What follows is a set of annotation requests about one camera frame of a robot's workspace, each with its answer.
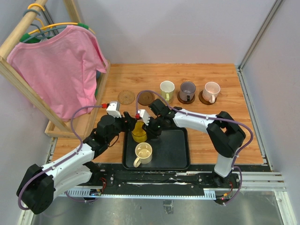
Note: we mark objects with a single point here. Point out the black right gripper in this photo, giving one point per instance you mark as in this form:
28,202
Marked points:
151,133

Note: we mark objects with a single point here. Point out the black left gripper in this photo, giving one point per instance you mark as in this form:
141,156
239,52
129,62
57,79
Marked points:
129,124

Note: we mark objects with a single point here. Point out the yellow translucent cup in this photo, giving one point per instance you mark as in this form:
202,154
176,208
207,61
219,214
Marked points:
138,134

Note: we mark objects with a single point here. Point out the large woven rattan coaster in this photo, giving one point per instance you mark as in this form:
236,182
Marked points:
126,97

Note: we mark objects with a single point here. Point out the dark wooden coaster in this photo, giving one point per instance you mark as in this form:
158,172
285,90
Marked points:
185,102
145,98
204,100

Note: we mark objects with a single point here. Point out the cream mug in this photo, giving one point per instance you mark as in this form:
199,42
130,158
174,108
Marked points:
143,152

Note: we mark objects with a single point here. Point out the pale green mug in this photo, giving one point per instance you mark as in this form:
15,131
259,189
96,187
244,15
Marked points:
167,87

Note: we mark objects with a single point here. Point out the purple mug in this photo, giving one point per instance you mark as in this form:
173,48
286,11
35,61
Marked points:
187,91

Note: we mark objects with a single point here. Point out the pink mug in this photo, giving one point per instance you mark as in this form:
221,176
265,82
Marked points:
211,91

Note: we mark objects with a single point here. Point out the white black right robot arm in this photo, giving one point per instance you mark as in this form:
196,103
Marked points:
225,134

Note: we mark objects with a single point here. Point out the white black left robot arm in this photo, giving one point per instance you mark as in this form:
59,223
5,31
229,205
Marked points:
42,184

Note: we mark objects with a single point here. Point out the small woven rattan coaster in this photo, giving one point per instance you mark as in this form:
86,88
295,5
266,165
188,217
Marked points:
168,98

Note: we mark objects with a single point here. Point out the black plastic tray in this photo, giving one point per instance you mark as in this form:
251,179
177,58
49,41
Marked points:
170,151

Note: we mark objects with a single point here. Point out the wooden clothes rack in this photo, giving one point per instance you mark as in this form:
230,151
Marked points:
56,127

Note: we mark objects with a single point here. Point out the pink t-shirt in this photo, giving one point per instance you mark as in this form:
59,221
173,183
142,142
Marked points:
62,70

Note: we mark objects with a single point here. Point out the grey clothes hanger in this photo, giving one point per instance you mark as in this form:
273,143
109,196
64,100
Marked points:
42,33

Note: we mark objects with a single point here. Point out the green clothes hanger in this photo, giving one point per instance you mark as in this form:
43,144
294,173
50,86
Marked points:
76,24

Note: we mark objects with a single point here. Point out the yellow clothes hanger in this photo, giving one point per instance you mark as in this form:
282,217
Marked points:
73,12

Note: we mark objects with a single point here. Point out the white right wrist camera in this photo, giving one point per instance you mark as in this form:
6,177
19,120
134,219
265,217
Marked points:
144,116

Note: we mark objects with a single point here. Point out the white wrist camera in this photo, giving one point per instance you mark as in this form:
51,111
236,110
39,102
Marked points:
144,116
113,109

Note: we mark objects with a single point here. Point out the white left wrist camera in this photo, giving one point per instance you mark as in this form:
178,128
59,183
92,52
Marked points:
113,109

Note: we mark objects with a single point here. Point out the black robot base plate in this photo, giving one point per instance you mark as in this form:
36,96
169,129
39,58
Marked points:
192,180

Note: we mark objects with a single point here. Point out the grey slotted cable duct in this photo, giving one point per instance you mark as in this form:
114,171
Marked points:
90,194

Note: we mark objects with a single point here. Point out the aluminium frame post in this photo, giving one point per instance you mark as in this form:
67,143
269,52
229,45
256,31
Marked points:
263,28

